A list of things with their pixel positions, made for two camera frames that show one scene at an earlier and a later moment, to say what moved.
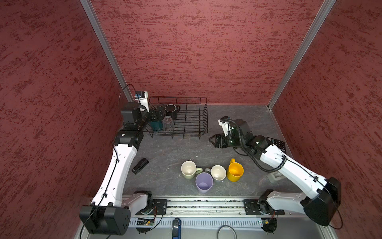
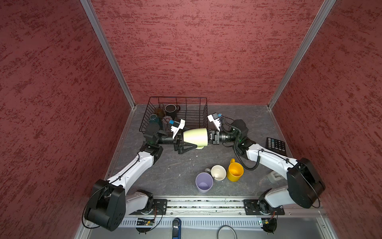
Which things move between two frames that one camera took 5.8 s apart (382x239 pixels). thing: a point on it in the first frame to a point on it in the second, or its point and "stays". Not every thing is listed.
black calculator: x=280 y=144 stays
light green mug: x=189 y=170 to x=197 y=136
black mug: x=171 y=109 stays
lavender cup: x=204 y=181 stays
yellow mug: x=235 y=171 stays
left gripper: x=153 y=117 to x=178 y=145
